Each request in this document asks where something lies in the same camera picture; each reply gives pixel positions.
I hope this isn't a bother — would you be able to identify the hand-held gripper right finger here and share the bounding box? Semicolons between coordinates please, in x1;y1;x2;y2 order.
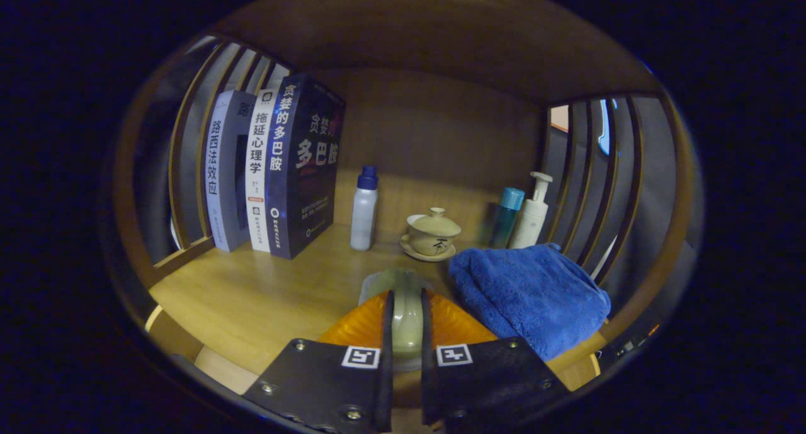
421;288;570;430

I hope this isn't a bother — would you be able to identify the beige lidded teacup with saucer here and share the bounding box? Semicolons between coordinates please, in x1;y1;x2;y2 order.
400;207;462;263

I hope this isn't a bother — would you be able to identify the wooden countertop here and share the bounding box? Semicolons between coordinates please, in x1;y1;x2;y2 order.
148;223;608;391

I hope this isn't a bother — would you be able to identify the light blue book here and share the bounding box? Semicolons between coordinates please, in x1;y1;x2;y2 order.
205;89;258;253

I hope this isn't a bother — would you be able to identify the wooden drawer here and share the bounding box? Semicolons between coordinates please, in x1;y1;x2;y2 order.
146;305;262;397

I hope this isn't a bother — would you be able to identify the dark blue book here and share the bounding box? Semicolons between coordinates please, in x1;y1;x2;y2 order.
264;73;346;260

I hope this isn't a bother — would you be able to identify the teal bottle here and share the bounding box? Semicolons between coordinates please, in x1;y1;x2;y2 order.
490;187;525;249

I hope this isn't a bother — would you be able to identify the white pump bottle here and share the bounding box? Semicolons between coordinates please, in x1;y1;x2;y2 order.
509;171;553;250

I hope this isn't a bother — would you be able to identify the blue folded towel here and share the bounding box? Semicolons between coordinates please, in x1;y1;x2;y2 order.
448;243;611;361

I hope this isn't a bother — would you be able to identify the wooden cabinet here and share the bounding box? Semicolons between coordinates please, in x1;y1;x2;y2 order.
110;0;700;416

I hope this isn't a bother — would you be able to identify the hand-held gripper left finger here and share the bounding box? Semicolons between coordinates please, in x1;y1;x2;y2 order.
242;289;395;433

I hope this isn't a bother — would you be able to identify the black equipment with orange part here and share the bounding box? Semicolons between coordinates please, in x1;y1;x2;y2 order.
595;321;662;372

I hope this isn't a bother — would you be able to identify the white bottle with blue cap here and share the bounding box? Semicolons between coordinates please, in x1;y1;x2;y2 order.
350;166;379;251

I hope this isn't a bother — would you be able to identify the white spine book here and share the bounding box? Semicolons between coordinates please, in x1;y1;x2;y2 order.
245;88;281;253

